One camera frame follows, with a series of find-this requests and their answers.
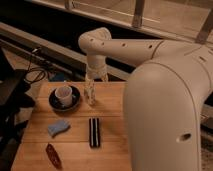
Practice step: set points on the dark red pepper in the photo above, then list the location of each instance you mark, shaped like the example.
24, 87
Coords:
53, 156

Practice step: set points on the white cup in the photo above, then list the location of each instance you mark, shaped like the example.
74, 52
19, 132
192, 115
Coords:
64, 95

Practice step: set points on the dark round plate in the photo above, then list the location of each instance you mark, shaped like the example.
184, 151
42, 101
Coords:
58, 106

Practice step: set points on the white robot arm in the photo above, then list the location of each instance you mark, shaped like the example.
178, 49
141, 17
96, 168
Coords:
163, 97

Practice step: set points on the black equipment at left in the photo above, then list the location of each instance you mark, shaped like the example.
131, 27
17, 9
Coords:
13, 97

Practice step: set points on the clear plastic bottle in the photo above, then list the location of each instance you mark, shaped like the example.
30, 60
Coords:
89, 92

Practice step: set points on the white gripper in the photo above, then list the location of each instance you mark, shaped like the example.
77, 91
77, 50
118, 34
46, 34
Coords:
96, 68

